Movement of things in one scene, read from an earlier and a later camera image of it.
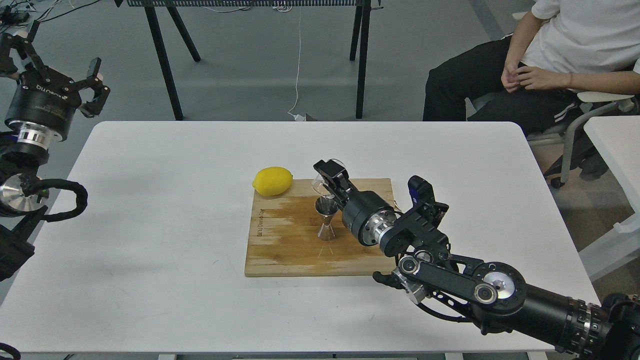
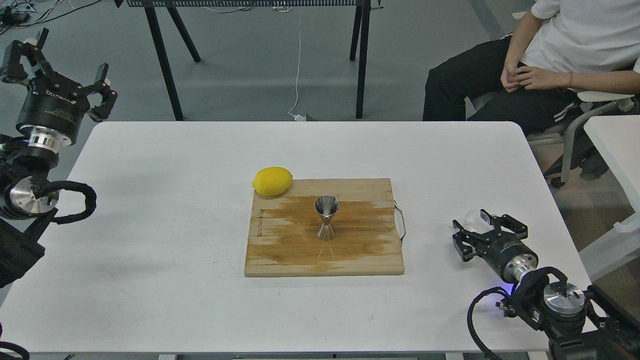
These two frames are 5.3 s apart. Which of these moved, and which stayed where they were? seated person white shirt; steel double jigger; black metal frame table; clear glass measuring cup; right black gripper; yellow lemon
Moved: clear glass measuring cup; right black gripper
Stayed: yellow lemon; black metal frame table; steel double jigger; seated person white shirt
